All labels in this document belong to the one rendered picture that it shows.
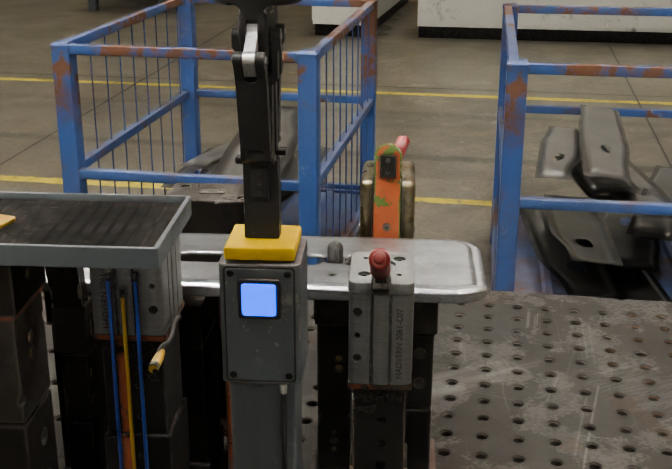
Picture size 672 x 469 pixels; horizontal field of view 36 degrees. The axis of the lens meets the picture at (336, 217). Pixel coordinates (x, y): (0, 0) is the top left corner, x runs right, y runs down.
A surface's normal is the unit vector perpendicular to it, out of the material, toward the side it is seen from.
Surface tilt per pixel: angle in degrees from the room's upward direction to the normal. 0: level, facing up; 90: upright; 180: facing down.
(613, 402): 0
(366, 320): 90
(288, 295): 90
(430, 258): 0
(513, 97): 90
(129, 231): 0
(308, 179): 90
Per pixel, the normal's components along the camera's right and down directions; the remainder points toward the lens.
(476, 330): 0.00, -0.94
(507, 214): -0.14, 0.32
